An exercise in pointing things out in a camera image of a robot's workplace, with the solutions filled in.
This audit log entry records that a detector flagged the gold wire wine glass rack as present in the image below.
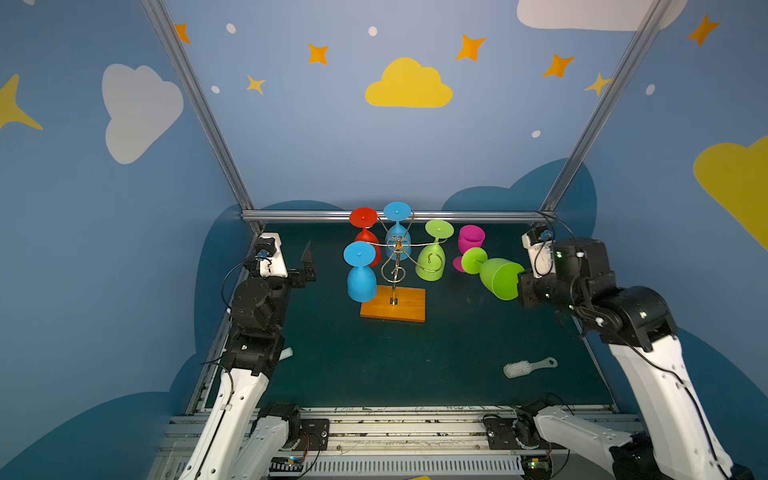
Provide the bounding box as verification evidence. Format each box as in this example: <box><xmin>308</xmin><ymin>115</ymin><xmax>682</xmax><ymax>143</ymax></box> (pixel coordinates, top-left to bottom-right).
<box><xmin>381</xmin><ymin>202</ymin><xmax>454</xmax><ymax>306</ymax></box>

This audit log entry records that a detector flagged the magenta wine glass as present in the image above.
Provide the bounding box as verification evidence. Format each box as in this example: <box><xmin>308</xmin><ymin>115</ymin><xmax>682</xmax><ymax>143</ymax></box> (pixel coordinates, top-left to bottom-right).
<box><xmin>453</xmin><ymin>225</ymin><xmax>486</xmax><ymax>273</ymax></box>

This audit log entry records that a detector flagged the left aluminium frame post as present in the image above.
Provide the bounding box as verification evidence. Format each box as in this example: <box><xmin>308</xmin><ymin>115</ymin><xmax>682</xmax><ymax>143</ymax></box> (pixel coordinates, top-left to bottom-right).
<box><xmin>142</xmin><ymin>0</ymin><xmax>263</xmax><ymax>236</ymax></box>

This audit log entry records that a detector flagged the light blue plastic scoop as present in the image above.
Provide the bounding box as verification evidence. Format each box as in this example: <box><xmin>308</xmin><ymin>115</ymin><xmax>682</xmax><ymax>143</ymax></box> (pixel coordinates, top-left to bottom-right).
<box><xmin>279</xmin><ymin>347</ymin><xmax>294</xmax><ymax>361</ymax></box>

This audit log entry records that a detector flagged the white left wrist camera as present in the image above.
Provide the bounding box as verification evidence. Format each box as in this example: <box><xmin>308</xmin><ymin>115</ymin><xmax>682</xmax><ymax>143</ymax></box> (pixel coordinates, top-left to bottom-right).
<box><xmin>244</xmin><ymin>233</ymin><xmax>288</xmax><ymax>278</ymax></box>

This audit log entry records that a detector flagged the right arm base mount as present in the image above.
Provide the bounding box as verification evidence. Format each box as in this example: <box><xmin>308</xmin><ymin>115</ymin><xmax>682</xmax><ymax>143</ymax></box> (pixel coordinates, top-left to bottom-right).
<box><xmin>482</xmin><ymin>399</ymin><xmax>659</xmax><ymax>479</ymax></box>

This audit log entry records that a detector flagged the green wine glass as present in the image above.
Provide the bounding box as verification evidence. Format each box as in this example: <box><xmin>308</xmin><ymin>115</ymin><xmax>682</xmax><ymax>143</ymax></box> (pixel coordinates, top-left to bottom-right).
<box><xmin>416</xmin><ymin>219</ymin><xmax>454</xmax><ymax>282</ymax></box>
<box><xmin>461</xmin><ymin>247</ymin><xmax>525</xmax><ymax>301</ymax></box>

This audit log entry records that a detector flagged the right aluminium frame post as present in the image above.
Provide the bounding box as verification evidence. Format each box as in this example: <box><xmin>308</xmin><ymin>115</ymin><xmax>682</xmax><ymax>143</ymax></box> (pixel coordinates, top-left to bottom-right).
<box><xmin>539</xmin><ymin>0</ymin><xmax>673</xmax><ymax>216</ymax></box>

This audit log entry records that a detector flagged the red wine glass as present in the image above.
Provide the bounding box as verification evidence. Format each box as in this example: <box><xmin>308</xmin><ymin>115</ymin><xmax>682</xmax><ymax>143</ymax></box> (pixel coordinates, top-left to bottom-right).
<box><xmin>349</xmin><ymin>207</ymin><xmax>381</xmax><ymax>267</ymax></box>

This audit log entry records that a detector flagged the horizontal aluminium back rail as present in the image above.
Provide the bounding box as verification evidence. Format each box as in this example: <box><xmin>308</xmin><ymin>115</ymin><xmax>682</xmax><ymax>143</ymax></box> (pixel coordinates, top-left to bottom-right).
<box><xmin>241</xmin><ymin>209</ymin><xmax>556</xmax><ymax>223</ymax></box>

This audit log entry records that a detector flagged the front aluminium rail bed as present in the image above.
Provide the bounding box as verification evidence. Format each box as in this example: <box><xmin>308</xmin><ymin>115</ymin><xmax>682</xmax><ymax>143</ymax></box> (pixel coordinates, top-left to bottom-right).
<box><xmin>150</xmin><ymin>405</ymin><xmax>642</xmax><ymax>479</ymax></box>

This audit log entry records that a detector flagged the aluminium frame post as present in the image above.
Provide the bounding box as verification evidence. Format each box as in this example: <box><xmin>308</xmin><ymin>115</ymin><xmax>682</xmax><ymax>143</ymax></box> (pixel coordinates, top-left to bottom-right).
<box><xmin>539</xmin><ymin>0</ymin><xmax>673</xmax><ymax>216</ymax></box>
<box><xmin>142</xmin><ymin>0</ymin><xmax>263</xmax><ymax>236</ymax></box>

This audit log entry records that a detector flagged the wooden rack base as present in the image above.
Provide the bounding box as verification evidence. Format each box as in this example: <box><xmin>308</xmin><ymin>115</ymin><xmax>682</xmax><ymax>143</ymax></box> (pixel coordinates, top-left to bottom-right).
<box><xmin>360</xmin><ymin>286</ymin><xmax>426</xmax><ymax>323</ymax></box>

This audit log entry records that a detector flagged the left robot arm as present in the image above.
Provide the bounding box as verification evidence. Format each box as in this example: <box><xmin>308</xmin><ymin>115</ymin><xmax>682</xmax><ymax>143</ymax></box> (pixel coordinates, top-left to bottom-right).
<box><xmin>181</xmin><ymin>233</ymin><xmax>317</xmax><ymax>479</ymax></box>

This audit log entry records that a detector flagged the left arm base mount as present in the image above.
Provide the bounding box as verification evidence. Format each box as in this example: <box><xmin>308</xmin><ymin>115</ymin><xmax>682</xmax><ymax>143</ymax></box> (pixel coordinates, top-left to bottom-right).
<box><xmin>228</xmin><ymin>402</ymin><xmax>330</xmax><ymax>479</ymax></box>

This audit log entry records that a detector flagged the blue wine glass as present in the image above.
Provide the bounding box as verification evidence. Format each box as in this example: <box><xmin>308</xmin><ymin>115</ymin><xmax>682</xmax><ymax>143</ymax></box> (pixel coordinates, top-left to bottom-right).
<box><xmin>383</xmin><ymin>202</ymin><xmax>412</xmax><ymax>260</ymax></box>
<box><xmin>343</xmin><ymin>241</ymin><xmax>377</xmax><ymax>303</ymax></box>

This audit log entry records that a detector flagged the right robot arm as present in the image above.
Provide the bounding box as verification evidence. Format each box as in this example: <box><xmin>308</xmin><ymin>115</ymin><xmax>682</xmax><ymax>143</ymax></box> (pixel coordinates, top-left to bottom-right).
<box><xmin>518</xmin><ymin>232</ymin><xmax>754</xmax><ymax>479</ymax></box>

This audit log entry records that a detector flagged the white scrub brush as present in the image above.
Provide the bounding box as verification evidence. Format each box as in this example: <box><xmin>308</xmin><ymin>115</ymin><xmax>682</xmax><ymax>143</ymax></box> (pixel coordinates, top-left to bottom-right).
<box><xmin>502</xmin><ymin>357</ymin><xmax>558</xmax><ymax>379</ymax></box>

